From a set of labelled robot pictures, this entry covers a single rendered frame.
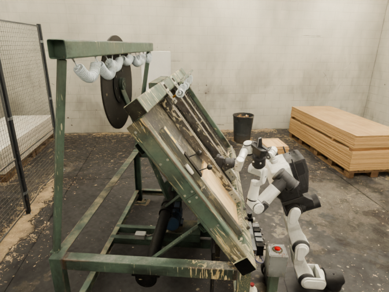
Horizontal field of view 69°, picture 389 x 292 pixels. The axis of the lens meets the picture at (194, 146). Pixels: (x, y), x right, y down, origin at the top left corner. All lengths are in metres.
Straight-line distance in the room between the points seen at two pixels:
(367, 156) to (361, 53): 3.94
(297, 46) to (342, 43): 1.22
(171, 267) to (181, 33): 6.03
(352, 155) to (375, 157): 0.46
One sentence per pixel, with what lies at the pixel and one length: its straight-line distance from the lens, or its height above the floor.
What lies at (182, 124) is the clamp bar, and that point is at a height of 1.59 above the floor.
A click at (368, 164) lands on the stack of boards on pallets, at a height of 0.25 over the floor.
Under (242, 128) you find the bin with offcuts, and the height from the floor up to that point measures 0.36.
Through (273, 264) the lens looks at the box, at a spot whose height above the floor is 0.86.
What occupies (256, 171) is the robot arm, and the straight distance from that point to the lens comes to 1.93.
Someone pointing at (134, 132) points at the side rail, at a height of 1.71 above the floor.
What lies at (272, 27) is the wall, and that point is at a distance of 7.84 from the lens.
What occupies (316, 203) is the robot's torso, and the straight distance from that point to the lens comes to 2.45.
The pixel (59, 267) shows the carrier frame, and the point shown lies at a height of 0.72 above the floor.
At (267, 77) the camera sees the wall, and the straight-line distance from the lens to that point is 7.87.
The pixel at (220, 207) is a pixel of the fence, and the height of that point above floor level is 1.11.
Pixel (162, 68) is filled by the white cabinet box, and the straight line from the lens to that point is 5.92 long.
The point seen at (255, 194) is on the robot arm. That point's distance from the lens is 1.99.
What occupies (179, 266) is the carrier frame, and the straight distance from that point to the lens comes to 2.07.
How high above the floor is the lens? 2.18
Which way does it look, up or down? 19 degrees down
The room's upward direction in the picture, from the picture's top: 1 degrees clockwise
